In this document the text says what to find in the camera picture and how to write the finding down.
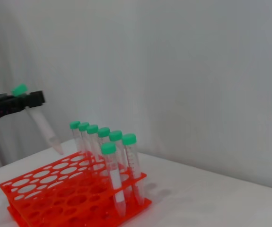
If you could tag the green-capped clear test tube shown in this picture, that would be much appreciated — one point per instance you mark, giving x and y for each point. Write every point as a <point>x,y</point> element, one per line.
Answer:
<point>84,126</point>
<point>103,132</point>
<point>108,148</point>
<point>75,124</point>
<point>19,90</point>
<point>92,129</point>
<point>128,139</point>
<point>115,135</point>

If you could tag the orange test tube rack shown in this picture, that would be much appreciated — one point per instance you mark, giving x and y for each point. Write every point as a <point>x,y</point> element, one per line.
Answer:
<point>62,189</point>

